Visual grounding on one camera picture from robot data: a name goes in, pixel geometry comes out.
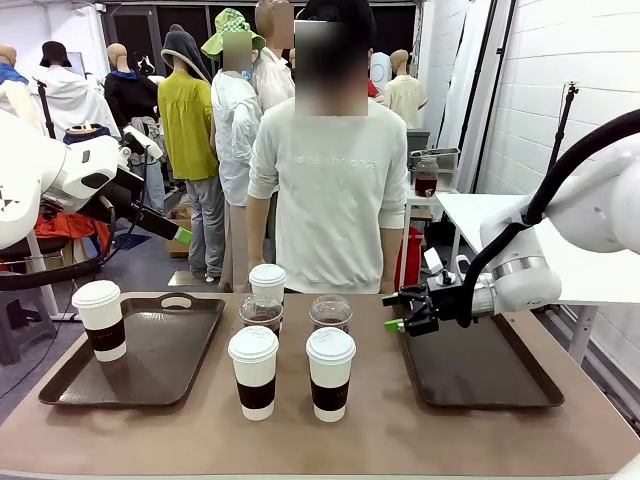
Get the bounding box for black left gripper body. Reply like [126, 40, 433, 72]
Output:
[82, 167, 151, 226]

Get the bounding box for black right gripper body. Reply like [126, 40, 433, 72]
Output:
[422, 282, 474, 326]

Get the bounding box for clear plastic dome-lid cup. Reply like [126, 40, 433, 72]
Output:
[238, 294, 285, 339]
[308, 294, 354, 335]

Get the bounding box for white paper coffee cup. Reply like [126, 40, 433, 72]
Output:
[227, 325, 280, 421]
[71, 279, 123, 363]
[305, 327, 357, 424]
[248, 263, 287, 306]

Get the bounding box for person's left forearm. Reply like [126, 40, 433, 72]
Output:
[380, 227, 404, 294]

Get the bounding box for person's right forearm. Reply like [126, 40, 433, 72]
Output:
[245, 192, 274, 274]

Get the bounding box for brown plastic tray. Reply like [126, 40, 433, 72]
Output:
[399, 312, 566, 410]

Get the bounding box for cardboard box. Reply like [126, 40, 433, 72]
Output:
[164, 204, 194, 259]

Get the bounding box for hanging denim garments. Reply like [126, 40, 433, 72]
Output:
[130, 115, 166, 214]

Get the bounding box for red bag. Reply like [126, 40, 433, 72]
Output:
[394, 224, 426, 291]

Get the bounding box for orange cloth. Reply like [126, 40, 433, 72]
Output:
[33, 212, 111, 256]

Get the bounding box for navy torso form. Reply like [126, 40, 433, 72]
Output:
[63, 122, 112, 146]

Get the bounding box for mannequin in yellow blouse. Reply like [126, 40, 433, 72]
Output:
[157, 23, 226, 284]

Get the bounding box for large white table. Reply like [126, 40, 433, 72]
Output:
[435, 192, 640, 306]

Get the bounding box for mannequin in black sweater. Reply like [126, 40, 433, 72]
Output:
[103, 42, 160, 129]

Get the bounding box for mannequin with black bucket hat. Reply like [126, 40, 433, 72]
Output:
[29, 41, 121, 141]

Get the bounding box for small white side table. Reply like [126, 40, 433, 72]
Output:
[404, 187, 459, 261]

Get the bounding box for figure with green checkered hat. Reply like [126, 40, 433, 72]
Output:
[200, 7, 266, 294]

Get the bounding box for glass jar with dark liquid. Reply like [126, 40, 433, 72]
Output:
[414, 155, 440, 198]

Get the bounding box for person in white sweater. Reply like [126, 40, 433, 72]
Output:
[247, 0, 409, 295]

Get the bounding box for metal container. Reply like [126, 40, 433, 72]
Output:
[409, 146, 460, 174]

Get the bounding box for mannequin with blue collar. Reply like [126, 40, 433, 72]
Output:
[0, 43, 41, 131]

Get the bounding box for grey box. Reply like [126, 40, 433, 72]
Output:
[407, 128, 431, 156]

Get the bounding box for tall mannequin in white shirt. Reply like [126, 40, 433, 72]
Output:
[253, 0, 296, 114]

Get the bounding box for mannequin in cream shirt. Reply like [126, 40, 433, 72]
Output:
[382, 48, 429, 130]

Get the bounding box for mannequin in red top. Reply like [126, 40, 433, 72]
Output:
[367, 47, 386, 104]

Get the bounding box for white round appliance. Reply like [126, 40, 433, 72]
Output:
[369, 51, 391, 94]

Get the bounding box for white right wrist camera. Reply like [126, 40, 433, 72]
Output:
[422, 247, 474, 289]

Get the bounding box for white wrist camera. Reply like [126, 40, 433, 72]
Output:
[119, 124, 164, 164]
[422, 247, 474, 289]

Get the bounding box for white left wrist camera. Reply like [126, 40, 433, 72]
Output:
[119, 124, 164, 164]

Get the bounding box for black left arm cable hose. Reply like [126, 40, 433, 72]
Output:
[0, 197, 119, 292]

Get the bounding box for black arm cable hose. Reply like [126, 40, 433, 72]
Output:
[0, 197, 119, 292]
[457, 108, 640, 329]

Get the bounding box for black camera tripod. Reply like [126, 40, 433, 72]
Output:
[32, 77, 59, 141]

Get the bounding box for brown tray with handle cutout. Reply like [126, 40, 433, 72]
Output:
[38, 292, 227, 407]

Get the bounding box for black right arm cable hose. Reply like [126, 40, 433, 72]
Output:
[457, 108, 640, 329]

